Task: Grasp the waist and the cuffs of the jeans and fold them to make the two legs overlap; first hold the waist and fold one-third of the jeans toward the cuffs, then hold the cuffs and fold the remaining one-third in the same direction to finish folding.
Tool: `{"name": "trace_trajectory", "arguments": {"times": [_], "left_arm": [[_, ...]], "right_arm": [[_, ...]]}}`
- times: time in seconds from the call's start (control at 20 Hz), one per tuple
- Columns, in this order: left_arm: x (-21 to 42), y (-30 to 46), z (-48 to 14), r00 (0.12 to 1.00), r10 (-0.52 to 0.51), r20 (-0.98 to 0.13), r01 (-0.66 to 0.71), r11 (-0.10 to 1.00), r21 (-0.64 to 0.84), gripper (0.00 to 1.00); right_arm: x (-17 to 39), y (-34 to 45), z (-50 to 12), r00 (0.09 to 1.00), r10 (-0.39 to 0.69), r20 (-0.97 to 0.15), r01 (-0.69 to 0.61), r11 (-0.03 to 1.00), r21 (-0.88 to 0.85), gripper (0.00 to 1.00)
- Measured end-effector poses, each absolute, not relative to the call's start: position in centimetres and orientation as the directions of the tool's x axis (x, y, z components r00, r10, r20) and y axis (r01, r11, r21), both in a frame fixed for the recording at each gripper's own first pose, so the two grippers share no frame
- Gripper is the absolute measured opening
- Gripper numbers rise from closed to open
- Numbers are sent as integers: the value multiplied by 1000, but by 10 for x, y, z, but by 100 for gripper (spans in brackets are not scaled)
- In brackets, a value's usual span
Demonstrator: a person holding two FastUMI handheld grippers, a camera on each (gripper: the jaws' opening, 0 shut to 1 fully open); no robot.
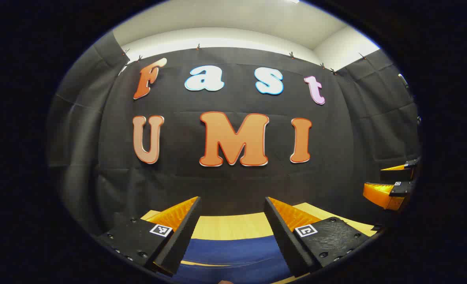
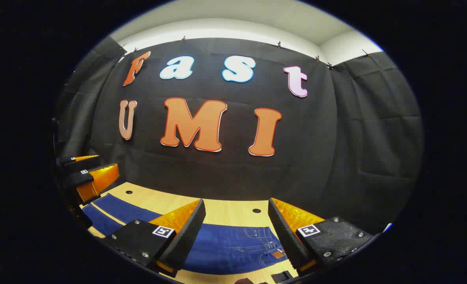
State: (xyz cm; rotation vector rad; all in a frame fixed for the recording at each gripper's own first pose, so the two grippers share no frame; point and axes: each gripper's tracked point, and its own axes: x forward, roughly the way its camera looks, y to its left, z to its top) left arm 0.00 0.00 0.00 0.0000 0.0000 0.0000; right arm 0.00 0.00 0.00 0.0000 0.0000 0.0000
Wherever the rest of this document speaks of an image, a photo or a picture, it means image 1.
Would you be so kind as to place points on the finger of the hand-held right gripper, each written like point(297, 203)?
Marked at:
point(399, 173)
point(387, 195)

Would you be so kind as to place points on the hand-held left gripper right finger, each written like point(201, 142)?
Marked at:
point(284, 240)

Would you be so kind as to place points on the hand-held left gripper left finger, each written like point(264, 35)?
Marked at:
point(178, 244)

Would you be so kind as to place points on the blue jeans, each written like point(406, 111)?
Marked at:
point(233, 256)

